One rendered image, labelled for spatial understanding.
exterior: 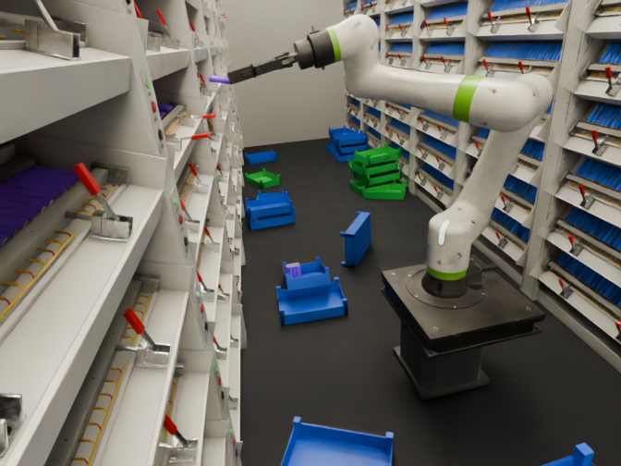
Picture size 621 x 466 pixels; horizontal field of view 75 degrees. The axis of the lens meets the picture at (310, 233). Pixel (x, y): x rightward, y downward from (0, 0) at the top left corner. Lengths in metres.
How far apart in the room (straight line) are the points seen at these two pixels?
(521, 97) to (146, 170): 0.84
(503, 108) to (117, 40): 0.83
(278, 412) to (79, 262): 1.13
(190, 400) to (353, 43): 0.95
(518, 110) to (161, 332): 0.90
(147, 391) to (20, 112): 0.36
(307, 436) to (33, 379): 1.15
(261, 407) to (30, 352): 1.22
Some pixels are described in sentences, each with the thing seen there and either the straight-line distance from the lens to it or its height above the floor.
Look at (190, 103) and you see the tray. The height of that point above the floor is 0.98.
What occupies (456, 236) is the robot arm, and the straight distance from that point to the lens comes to 1.26.
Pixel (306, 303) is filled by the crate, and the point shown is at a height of 0.00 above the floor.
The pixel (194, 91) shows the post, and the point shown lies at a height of 1.01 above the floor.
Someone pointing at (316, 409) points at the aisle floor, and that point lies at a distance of 1.49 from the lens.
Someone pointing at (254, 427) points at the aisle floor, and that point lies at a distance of 1.48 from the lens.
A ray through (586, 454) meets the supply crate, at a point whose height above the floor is 0.48.
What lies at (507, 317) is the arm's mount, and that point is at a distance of 1.33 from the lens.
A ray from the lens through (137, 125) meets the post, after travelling 0.66.
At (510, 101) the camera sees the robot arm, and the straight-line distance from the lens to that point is 1.11.
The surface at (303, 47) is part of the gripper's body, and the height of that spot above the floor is 1.10.
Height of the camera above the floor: 1.13
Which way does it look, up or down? 26 degrees down
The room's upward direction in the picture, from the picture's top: 5 degrees counter-clockwise
